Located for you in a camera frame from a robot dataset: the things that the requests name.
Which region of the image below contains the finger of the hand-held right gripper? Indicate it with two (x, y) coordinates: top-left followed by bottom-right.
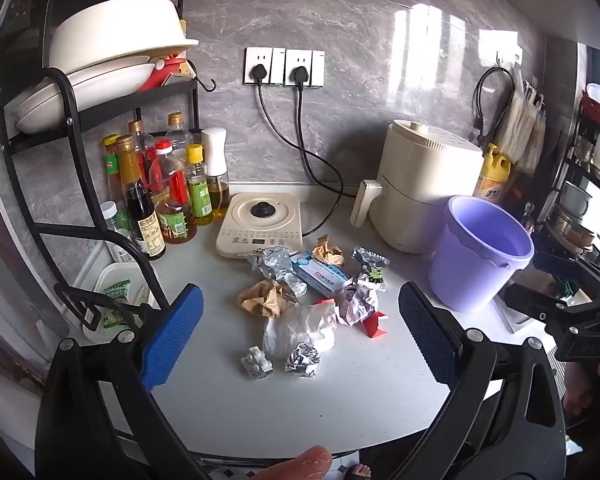
(530, 250), (600, 286)
(502, 282), (600, 326)

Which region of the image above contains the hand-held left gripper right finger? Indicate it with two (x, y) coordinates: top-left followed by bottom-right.
(385, 280), (568, 480)

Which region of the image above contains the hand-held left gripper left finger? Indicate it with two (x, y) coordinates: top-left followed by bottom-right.
(34, 282), (216, 480)

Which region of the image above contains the purple plastic bucket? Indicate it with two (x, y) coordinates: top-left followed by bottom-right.
(427, 195), (536, 313)

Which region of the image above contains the blue white cardboard box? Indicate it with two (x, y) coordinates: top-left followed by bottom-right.
(290, 252), (353, 298)

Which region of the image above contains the silver foil snack wrapper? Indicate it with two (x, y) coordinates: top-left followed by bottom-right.
(250, 247), (308, 298)

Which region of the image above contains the brown candy wrapper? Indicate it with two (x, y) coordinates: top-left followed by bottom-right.
(311, 235), (346, 267)

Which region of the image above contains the person's right hand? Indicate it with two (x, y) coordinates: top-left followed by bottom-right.
(562, 360), (600, 417)

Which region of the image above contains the white tray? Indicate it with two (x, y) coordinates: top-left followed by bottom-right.
(500, 300), (548, 336)

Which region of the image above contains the metal steamer pot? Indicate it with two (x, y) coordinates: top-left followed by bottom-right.
(550, 207), (597, 252)

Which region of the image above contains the red paper piece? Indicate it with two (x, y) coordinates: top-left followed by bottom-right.
(362, 310), (388, 338)

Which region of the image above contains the green snack packet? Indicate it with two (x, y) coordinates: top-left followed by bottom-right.
(102, 280), (133, 303)
(100, 307), (132, 331)

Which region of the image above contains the small white blister pack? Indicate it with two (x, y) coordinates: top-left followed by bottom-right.
(240, 346), (273, 380)

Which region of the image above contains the white plastic container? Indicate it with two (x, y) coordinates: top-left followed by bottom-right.
(82, 262), (156, 343)

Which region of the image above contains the silver green snack wrapper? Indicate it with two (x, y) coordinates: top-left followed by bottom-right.
(351, 246), (390, 286)

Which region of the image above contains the black storage shelf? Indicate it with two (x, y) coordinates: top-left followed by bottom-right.
(535, 45), (600, 271)

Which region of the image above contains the brown crumpled paper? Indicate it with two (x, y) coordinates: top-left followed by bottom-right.
(237, 280), (298, 318)

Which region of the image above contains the yellow detergent bottle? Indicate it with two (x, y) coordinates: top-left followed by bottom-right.
(472, 143), (513, 206)

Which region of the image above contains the dark soy sauce bottle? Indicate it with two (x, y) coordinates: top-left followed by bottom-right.
(115, 135), (167, 261)

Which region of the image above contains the white plastic bag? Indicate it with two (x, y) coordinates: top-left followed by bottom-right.
(262, 302), (338, 359)

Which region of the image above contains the crumpled foil ball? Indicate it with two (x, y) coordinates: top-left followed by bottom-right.
(284, 342), (322, 377)

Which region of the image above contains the white hanging bag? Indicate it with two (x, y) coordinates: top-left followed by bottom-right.
(495, 82), (536, 161)
(520, 92), (549, 176)

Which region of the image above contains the cream electric cooker base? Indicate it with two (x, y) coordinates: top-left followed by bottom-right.
(216, 192), (306, 260)

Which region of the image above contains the white cap plastic bottle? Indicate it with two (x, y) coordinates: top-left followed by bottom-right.
(100, 201), (137, 263)

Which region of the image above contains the cream air fryer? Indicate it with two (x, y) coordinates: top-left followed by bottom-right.
(350, 119), (485, 253)

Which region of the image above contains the green label oil bottle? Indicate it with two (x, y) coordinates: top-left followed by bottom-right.
(185, 144), (216, 226)

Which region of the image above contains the small yellow cap bottle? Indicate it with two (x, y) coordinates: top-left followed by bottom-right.
(102, 134), (127, 211)

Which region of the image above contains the white oil sprayer bottle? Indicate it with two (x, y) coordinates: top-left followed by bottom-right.
(201, 127), (231, 209)

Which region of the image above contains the clear gold cap bottle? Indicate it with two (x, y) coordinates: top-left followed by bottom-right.
(165, 112), (193, 161)

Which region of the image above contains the gold cap sauce bottle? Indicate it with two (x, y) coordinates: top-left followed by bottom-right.
(127, 120), (154, 171)

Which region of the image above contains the black metal dish rack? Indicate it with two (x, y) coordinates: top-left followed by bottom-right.
(0, 0), (218, 321)

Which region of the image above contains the white plate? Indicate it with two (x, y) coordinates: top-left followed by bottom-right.
(15, 72), (148, 133)
(62, 55), (154, 97)

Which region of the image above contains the red kitchen utensil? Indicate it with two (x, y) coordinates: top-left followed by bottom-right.
(140, 54), (188, 92)

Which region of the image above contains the large cream bowl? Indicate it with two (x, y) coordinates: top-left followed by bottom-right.
(49, 0), (200, 73)

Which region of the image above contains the black hanging cable loop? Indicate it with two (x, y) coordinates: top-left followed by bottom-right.
(472, 66), (518, 143)

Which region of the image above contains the white wall hook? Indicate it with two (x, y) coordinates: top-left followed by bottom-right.
(490, 45), (524, 68)

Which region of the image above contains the black power cable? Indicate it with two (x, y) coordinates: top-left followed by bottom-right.
(295, 85), (363, 198)
(255, 82), (345, 237)

